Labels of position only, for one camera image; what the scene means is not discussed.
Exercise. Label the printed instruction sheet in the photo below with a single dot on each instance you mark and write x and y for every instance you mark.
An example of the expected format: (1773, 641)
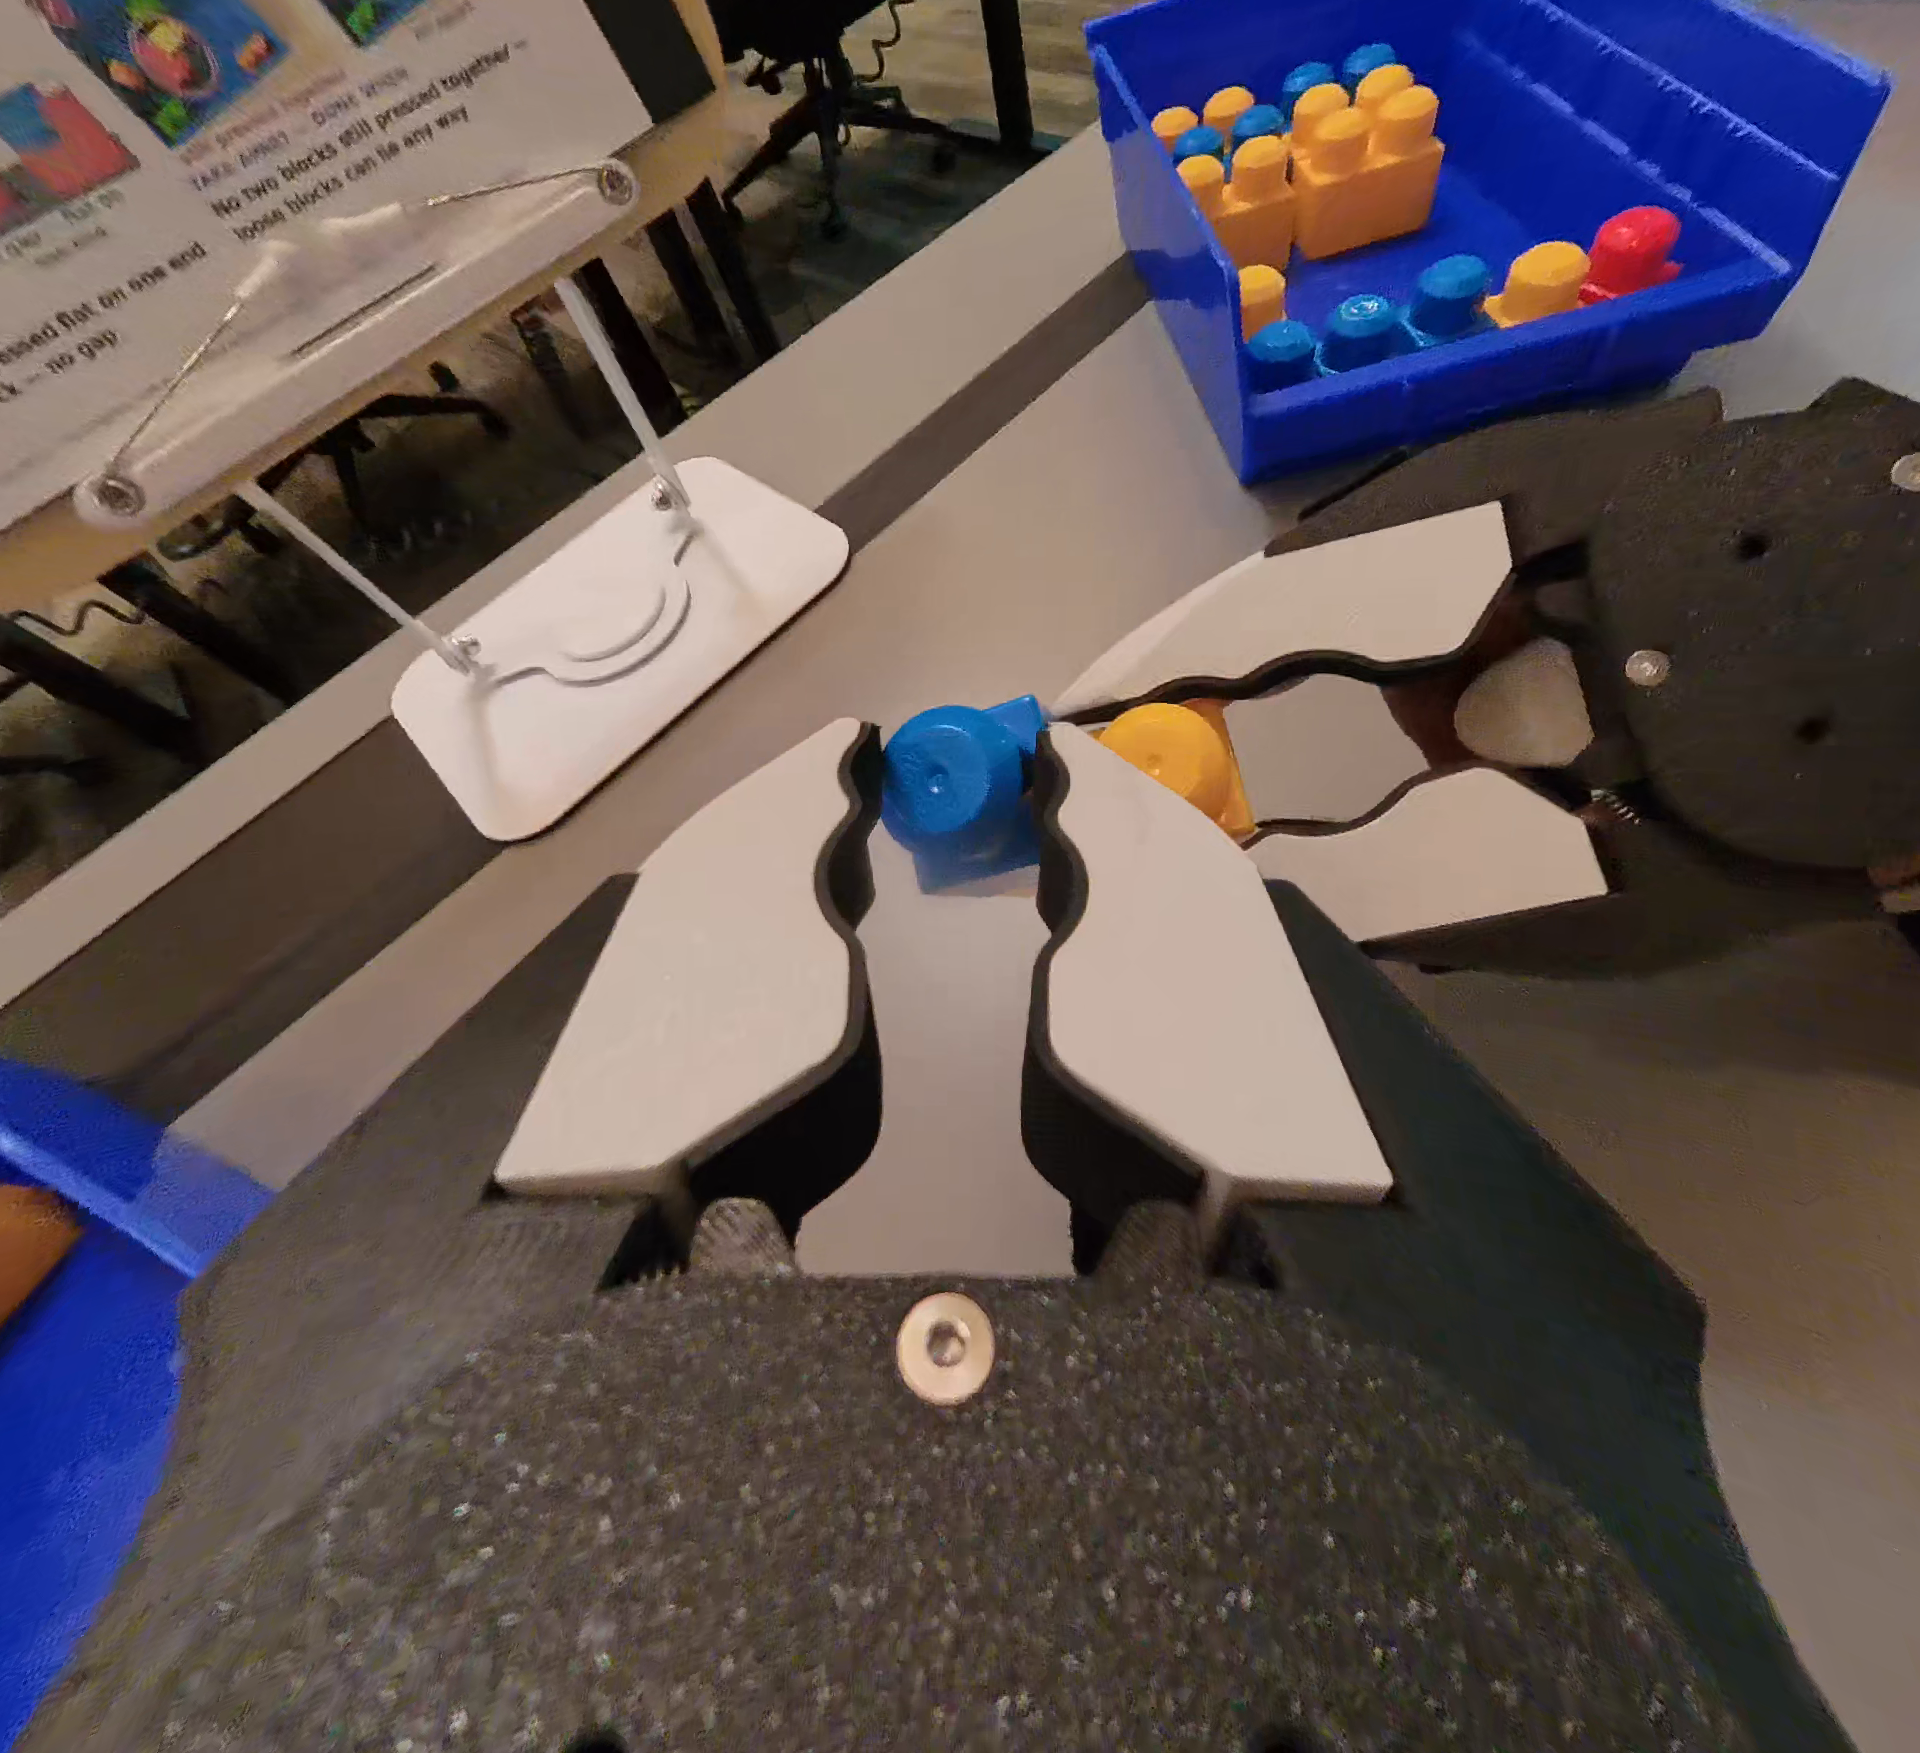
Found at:
(375, 134)

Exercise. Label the blue plastic bin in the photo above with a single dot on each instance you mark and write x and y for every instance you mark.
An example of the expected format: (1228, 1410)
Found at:
(1500, 418)
(89, 1483)

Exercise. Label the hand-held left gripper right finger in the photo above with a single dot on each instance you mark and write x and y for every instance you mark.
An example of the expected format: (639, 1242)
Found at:
(1214, 1017)

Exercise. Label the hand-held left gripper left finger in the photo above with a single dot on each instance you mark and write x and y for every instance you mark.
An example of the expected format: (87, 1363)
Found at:
(690, 1017)

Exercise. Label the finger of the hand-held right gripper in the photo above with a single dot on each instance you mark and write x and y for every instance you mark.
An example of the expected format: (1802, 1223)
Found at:
(1470, 854)
(1350, 597)

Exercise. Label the blue one-stud mega block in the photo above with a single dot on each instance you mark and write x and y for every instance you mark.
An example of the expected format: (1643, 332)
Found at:
(944, 779)

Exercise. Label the yellow two-stud mega block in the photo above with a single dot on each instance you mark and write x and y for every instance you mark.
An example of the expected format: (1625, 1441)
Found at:
(1162, 755)

